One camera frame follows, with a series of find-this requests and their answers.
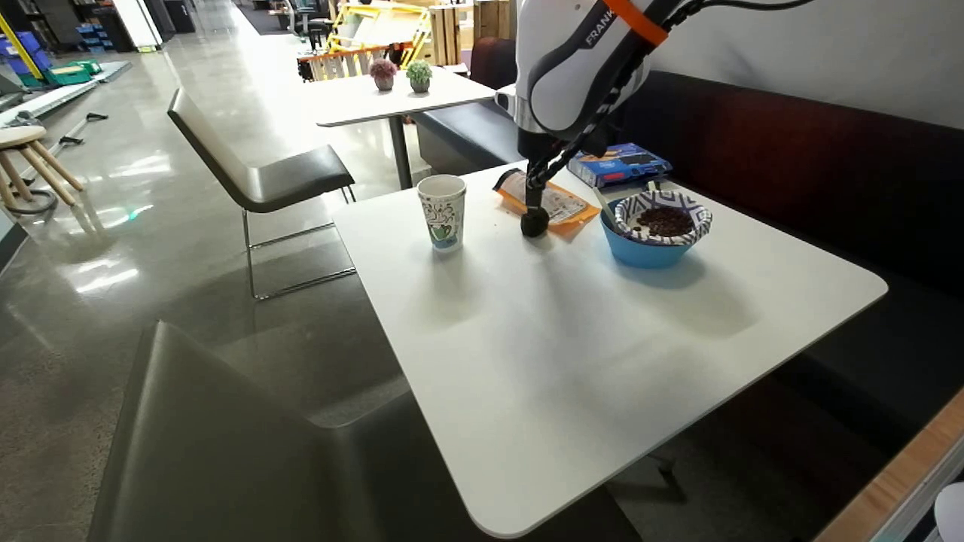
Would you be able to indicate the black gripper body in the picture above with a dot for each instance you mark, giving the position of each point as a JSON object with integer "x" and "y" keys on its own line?
{"x": 549, "y": 155}

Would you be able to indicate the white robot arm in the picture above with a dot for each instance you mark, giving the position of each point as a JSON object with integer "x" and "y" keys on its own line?
{"x": 562, "y": 60}

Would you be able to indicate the white rounded robot base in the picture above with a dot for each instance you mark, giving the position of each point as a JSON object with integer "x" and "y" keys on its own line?
{"x": 953, "y": 514}

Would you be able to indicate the patterned white paper cup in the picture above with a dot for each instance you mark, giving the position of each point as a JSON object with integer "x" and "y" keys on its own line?
{"x": 442, "y": 211}

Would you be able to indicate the orange snack packet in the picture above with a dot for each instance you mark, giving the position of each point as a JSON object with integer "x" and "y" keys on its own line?
{"x": 568, "y": 211}

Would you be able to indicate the blue cardboard box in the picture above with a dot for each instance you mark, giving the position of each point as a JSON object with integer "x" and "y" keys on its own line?
{"x": 619, "y": 168}

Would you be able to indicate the blue bowl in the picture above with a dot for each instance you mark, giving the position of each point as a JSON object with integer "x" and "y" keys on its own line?
{"x": 637, "y": 251}

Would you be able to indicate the brown food leftovers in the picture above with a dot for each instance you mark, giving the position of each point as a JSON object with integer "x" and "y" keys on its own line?
{"x": 663, "y": 221}

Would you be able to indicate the tall wooden box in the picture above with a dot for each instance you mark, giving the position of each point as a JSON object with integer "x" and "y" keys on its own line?
{"x": 471, "y": 25}

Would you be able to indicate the green round pot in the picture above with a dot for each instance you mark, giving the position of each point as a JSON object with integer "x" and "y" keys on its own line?
{"x": 421, "y": 78}

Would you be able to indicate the red round pot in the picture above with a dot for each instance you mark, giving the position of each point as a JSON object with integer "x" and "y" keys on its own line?
{"x": 384, "y": 74}

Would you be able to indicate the white side table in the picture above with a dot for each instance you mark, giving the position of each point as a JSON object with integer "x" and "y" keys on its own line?
{"x": 350, "y": 100}

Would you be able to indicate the wooden crate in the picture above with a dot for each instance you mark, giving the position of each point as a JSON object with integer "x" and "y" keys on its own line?
{"x": 341, "y": 60}

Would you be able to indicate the dark chair with metal legs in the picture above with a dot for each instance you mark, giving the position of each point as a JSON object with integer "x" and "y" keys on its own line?
{"x": 292, "y": 176}

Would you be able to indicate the brown bench backrest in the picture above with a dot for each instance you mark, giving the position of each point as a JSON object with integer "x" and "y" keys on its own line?
{"x": 804, "y": 170}

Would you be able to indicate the dark upholstered chair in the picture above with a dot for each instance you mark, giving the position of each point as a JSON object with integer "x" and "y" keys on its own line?
{"x": 222, "y": 454}

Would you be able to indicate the white leaning board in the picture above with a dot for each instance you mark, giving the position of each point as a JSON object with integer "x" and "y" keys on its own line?
{"x": 136, "y": 22}

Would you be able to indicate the wooden plank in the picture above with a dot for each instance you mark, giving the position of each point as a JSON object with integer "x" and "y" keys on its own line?
{"x": 885, "y": 470}

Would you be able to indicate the wooden stool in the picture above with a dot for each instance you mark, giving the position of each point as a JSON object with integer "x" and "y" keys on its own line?
{"x": 35, "y": 168}

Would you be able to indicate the yellow metal frame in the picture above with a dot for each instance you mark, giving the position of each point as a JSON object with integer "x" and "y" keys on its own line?
{"x": 387, "y": 20}

